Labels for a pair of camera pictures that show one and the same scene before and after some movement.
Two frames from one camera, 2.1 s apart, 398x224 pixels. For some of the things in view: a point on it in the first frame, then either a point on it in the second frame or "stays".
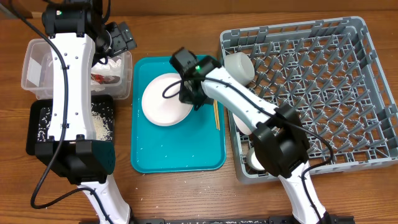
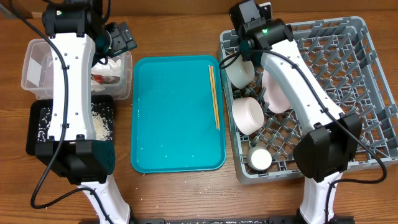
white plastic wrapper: (104, 74) stays
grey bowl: (240, 66) stays
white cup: (252, 160) stays
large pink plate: (161, 102) → (275, 99)
